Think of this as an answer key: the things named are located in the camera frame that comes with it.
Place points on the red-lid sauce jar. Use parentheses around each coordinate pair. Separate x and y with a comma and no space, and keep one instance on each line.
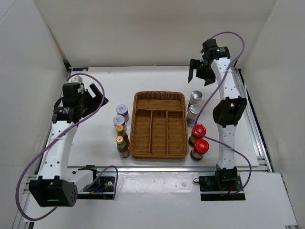
(197,133)
(200,148)

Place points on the brown wicker divided tray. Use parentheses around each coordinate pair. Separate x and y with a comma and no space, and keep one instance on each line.
(158,127)

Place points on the near red-lid sauce jar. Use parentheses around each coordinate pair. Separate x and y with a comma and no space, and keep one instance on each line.
(200,148)

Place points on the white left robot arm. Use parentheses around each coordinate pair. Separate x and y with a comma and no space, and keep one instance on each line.
(85,157)

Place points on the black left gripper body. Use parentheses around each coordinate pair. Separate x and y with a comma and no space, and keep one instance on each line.
(88,104)

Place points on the yellow-cap sauce bottle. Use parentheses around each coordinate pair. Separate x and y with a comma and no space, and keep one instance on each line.
(121,132)
(122,147)

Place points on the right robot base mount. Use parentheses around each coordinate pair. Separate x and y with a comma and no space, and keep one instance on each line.
(211,191)

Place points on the far yellow-cap sauce bottle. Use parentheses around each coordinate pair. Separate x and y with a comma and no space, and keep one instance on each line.
(121,132)

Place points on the far grey-lid spice jar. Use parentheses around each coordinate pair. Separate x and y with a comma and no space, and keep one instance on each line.
(123,110)

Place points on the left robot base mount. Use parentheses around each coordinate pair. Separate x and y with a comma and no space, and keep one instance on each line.
(98,185)

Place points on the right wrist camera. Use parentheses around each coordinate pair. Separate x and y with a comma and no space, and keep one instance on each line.
(209,43)

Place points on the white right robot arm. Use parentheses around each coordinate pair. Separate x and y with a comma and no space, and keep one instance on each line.
(215,68)

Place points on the near grey-lid spice jar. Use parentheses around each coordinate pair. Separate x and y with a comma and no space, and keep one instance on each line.
(119,120)

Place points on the far red-lid sauce jar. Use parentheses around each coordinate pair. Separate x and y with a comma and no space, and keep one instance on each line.
(197,133)

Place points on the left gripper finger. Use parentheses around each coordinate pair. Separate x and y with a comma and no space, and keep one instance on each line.
(96,91)
(101,101)

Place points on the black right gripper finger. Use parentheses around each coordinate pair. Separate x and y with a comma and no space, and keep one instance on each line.
(209,80)
(193,64)

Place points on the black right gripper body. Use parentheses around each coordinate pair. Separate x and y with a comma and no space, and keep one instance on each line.
(204,67)

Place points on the near yellow-cap sauce bottle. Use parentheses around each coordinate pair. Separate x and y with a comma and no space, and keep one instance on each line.
(122,147)

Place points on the grey-lid spice jar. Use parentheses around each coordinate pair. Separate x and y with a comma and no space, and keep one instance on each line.
(123,110)
(119,120)

